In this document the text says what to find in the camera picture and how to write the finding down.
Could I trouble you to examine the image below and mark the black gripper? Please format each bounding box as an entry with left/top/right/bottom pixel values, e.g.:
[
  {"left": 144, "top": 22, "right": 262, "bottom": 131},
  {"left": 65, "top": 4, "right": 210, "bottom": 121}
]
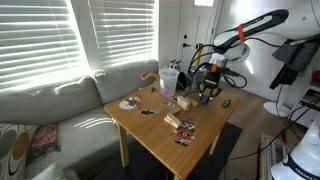
[{"left": 198, "top": 70, "right": 224, "bottom": 103}]

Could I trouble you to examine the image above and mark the white round stand base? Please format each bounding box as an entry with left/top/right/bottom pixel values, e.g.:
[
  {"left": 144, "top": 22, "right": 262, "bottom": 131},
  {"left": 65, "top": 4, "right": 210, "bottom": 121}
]
[{"left": 263, "top": 101, "right": 291, "bottom": 118}]

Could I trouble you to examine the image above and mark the single wooden block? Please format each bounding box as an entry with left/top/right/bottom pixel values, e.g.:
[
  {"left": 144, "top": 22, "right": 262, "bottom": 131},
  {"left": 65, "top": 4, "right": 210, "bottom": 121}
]
[{"left": 185, "top": 96, "right": 199, "bottom": 108}]

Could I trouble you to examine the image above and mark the black round case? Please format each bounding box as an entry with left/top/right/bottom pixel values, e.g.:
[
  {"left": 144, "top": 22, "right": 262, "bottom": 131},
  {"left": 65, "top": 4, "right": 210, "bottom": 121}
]
[{"left": 176, "top": 71, "right": 190, "bottom": 91}]

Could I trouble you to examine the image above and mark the small picture cutout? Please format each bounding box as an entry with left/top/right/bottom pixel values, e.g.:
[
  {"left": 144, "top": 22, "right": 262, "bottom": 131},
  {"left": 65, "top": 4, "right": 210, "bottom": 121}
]
[{"left": 162, "top": 101, "right": 176, "bottom": 110}]

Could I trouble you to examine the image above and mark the translucent plastic cup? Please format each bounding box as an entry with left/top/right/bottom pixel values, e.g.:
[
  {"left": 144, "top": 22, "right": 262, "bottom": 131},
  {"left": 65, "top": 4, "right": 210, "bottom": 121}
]
[{"left": 158, "top": 67, "right": 180, "bottom": 98}]

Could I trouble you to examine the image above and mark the wooden block pair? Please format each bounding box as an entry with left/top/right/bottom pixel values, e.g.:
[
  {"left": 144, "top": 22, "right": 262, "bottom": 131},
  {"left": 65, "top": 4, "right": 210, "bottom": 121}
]
[{"left": 163, "top": 112, "right": 183, "bottom": 129}]

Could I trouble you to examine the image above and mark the dark rug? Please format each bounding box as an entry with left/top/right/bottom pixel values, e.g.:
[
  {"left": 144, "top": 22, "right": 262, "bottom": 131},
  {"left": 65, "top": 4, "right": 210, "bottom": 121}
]
[{"left": 93, "top": 121, "right": 244, "bottom": 180}]

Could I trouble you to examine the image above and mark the small black figure cutout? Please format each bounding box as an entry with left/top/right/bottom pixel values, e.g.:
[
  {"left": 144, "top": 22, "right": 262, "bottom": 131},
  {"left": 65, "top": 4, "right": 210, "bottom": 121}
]
[{"left": 139, "top": 108, "right": 160, "bottom": 118}]

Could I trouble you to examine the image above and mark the wooden table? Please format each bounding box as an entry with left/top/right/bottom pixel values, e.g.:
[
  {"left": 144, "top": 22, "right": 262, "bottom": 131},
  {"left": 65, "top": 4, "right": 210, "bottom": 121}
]
[{"left": 103, "top": 81, "right": 242, "bottom": 180}]

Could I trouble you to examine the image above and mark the white door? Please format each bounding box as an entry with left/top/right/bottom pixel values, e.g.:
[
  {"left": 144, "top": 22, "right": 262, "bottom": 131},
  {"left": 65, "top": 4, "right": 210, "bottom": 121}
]
[{"left": 176, "top": 0, "right": 222, "bottom": 76}]

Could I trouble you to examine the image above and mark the snowman cutout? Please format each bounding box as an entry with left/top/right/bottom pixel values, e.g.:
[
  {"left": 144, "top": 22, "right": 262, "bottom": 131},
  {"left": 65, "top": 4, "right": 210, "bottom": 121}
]
[{"left": 118, "top": 94, "right": 143, "bottom": 111}]

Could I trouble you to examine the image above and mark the black orange clamp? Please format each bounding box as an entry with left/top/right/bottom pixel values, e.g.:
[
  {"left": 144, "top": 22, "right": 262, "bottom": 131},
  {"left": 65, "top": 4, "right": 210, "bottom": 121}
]
[{"left": 280, "top": 128, "right": 289, "bottom": 146}]

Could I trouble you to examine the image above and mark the dark hanging jacket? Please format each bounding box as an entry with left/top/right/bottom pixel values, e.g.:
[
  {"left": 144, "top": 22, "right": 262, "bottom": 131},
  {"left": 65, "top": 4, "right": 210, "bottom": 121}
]
[{"left": 269, "top": 39, "right": 320, "bottom": 90}]

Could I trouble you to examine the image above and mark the white shelf unit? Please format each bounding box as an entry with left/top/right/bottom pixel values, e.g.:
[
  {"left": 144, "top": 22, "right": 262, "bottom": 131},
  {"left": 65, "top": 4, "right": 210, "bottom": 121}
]
[{"left": 288, "top": 79, "right": 320, "bottom": 129}]

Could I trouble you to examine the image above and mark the white window blind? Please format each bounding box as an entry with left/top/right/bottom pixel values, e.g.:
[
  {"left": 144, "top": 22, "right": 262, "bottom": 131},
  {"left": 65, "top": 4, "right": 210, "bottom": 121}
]
[
  {"left": 88, "top": 0, "right": 160, "bottom": 68},
  {"left": 0, "top": 0, "right": 90, "bottom": 92}
]

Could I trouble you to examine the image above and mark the grey fabric sofa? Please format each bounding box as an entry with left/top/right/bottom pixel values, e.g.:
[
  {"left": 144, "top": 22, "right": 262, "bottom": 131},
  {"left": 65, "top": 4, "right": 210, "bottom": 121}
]
[{"left": 0, "top": 59, "right": 160, "bottom": 180}]

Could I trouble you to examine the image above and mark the red floral cloth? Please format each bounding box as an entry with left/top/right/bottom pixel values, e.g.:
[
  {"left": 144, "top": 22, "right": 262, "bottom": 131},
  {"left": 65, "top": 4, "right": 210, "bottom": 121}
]
[{"left": 27, "top": 123, "right": 62, "bottom": 164}]

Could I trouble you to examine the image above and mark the oval pattern cushion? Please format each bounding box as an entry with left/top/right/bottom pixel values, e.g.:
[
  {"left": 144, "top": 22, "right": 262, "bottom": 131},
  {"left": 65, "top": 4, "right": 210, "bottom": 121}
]
[{"left": 0, "top": 123, "right": 32, "bottom": 180}]

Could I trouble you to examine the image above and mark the yellow post black cap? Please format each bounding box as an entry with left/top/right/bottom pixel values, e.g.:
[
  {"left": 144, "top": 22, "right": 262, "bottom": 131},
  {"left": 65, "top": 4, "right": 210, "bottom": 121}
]
[{"left": 194, "top": 43, "right": 204, "bottom": 67}]

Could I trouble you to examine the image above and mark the orange cable strap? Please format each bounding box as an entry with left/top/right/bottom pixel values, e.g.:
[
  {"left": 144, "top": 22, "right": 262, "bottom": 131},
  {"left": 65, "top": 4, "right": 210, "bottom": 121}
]
[{"left": 237, "top": 23, "right": 247, "bottom": 43}]

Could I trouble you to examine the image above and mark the aluminium frame cart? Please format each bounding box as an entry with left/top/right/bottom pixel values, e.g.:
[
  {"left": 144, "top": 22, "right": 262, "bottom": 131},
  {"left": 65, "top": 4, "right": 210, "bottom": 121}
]
[{"left": 258, "top": 133, "right": 294, "bottom": 180}]

